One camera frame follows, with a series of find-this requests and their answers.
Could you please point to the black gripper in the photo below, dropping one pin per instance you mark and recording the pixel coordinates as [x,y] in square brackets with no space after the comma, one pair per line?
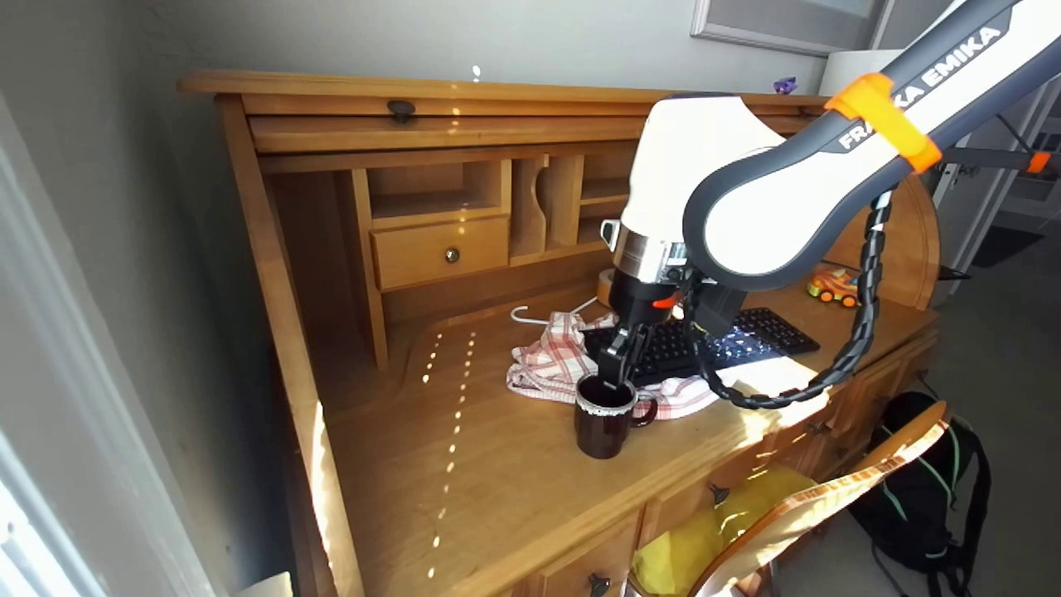
[641,308]

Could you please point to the dark brown mug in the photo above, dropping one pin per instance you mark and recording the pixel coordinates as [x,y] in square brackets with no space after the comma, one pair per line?
[604,414]

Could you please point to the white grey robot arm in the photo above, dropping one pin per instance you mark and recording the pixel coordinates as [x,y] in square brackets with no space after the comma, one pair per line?
[722,206]

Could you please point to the wooden roll-top desk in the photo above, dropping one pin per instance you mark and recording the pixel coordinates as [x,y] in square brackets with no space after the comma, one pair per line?
[425,472]

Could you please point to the white plastic hanger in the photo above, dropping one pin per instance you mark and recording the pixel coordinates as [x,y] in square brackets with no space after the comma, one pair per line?
[582,316]

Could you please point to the black keyboard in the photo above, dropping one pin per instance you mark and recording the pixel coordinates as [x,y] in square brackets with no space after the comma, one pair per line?
[752,335]

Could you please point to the red white checkered cloth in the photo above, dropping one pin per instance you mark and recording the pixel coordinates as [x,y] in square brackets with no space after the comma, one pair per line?
[550,367]

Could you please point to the orange toy car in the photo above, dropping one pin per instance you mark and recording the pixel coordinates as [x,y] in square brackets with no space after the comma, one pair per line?
[833,286]

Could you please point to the small wooden drawer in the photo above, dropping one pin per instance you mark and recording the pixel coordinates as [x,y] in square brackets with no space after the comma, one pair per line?
[432,252]

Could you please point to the yellow chair cushion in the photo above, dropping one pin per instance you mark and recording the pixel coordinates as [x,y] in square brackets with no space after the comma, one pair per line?
[674,560]

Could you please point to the wooden chair back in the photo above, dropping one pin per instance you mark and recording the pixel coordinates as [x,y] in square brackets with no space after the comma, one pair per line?
[813,506]

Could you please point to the black green backpack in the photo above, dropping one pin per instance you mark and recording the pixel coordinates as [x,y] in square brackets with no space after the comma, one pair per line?
[907,516]

